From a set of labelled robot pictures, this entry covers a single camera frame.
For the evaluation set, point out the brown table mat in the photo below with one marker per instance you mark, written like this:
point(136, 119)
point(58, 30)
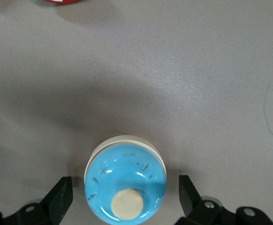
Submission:
point(150, 70)

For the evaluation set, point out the blue call bell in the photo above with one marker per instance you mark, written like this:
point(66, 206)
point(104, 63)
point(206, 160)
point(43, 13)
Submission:
point(117, 173)

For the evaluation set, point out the red mushroom emergency button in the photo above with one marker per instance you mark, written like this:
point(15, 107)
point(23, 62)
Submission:
point(63, 1)

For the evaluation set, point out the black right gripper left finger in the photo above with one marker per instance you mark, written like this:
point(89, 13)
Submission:
point(54, 201)

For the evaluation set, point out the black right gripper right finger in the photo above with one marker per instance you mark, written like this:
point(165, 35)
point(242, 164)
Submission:
point(195, 208)

